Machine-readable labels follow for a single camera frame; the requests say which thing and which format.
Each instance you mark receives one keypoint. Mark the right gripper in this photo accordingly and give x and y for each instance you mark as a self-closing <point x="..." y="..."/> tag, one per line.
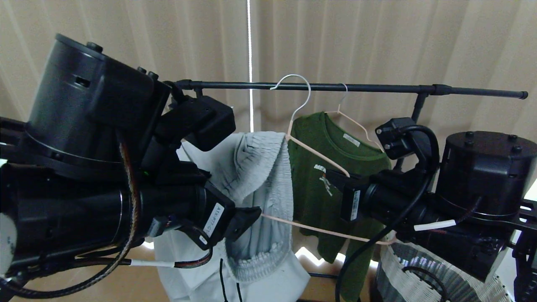
<point x="386" y="197"/>

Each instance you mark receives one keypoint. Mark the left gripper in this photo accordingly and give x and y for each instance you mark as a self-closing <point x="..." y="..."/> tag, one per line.
<point x="84" y="222"/>

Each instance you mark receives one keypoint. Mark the green printed t-shirt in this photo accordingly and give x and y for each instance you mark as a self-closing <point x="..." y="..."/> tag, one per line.
<point x="310" y="188"/>

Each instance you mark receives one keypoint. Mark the pink clothes hanger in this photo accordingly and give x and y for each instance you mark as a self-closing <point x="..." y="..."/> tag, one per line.
<point x="319" y="155"/>
<point x="356" y="124"/>

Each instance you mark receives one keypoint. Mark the pale grey shorts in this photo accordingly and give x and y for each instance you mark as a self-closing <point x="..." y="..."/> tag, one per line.
<point x="260" y="167"/>

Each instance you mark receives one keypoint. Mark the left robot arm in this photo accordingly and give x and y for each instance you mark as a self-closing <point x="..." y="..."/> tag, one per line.
<point x="84" y="105"/>

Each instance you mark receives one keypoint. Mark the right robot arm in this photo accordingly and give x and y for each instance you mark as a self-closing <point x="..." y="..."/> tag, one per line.
<point x="482" y="176"/>

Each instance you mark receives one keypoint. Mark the white laundry basket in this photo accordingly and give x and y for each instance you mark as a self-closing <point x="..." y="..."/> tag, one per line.
<point x="394" y="268"/>

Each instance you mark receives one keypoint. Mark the black clothes rack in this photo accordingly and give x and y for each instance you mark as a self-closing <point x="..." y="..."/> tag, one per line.
<point x="377" y="88"/>

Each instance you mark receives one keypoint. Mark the beige curtain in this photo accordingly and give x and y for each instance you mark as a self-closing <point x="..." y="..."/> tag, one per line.
<point x="377" y="42"/>

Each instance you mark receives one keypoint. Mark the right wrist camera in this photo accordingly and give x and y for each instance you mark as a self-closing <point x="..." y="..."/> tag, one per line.
<point x="398" y="134"/>

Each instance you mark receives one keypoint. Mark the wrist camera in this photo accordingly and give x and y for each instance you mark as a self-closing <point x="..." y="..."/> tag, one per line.
<point x="201" y="121"/>
<point x="398" y="134"/>

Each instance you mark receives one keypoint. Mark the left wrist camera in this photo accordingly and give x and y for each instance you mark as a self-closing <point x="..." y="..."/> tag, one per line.
<point x="201" y="121"/>

